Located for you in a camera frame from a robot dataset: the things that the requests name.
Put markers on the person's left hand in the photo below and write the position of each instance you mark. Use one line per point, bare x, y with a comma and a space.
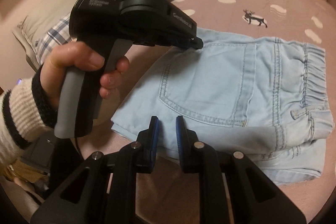
81, 56

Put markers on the light blue denim pants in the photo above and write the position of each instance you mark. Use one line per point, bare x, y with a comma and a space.
265, 97

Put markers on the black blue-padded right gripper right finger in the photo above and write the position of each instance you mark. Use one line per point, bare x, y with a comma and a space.
232, 189

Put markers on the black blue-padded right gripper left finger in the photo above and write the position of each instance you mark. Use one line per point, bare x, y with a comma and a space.
102, 189

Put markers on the plaid grey white pillow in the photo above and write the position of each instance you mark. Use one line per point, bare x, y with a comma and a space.
57, 35

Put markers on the white knit sleeve forearm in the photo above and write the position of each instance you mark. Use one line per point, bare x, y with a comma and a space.
26, 114

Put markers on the pink polka dot bedspread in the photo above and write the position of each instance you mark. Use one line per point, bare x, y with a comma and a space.
167, 195

